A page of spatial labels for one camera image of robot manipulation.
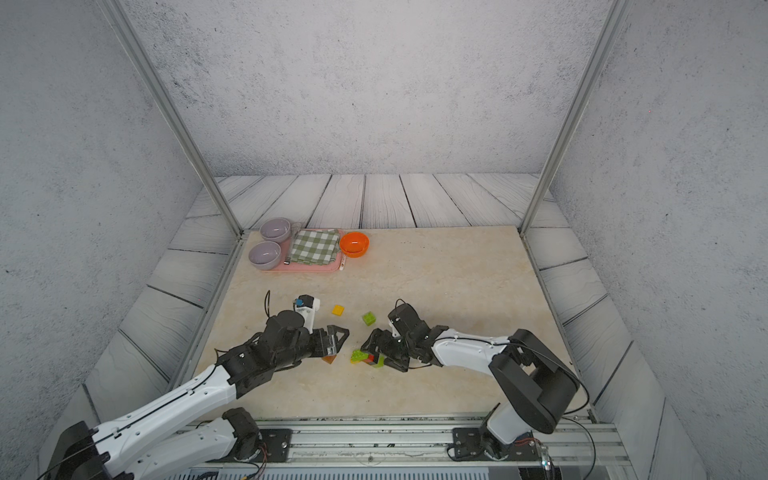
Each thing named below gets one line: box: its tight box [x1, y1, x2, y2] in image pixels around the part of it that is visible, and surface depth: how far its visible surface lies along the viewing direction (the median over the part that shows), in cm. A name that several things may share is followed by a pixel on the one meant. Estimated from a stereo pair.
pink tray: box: [263, 229, 345, 273], surface depth 113 cm
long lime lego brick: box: [350, 349, 369, 364], surface depth 86 cm
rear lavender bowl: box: [260, 217, 291, 243], surface depth 117 cm
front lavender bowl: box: [248, 241, 282, 270], surface depth 110 cm
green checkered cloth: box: [289, 228, 340, 265], surface depth 117 cm
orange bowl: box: [340, 232, 370, 258], surface depth 114 cm
